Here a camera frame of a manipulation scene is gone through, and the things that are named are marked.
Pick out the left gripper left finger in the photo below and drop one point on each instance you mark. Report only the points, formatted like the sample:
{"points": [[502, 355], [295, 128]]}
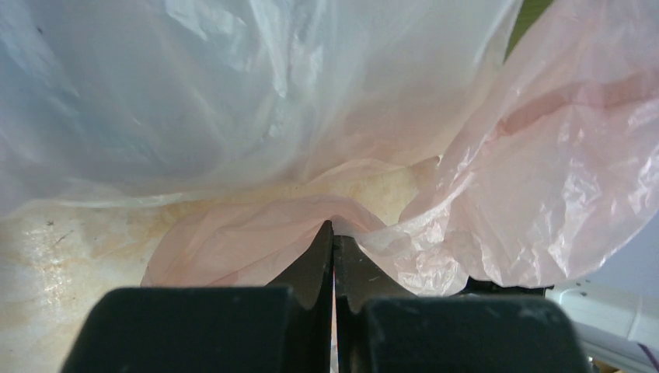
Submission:
{"points": [[283, 326]]}

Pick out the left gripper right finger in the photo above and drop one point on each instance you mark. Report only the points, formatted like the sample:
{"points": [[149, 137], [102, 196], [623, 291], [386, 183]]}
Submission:
{"points": [[382, 327]]}

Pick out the pink plastic trash bag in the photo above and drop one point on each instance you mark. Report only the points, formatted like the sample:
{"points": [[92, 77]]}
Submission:
{"points": [[555, 172]]}

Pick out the large clear yellow-rimmed plastic bag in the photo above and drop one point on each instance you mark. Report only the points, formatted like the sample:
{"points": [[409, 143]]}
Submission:
{"points": [[119, 103]]}

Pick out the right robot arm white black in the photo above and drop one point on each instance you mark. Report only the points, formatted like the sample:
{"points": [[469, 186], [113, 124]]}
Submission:
{"points": [[616, 327]]}

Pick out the olive green mesh trash bin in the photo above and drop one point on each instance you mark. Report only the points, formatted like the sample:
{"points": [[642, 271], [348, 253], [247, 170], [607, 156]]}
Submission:
{"points": [[529, 12]]}

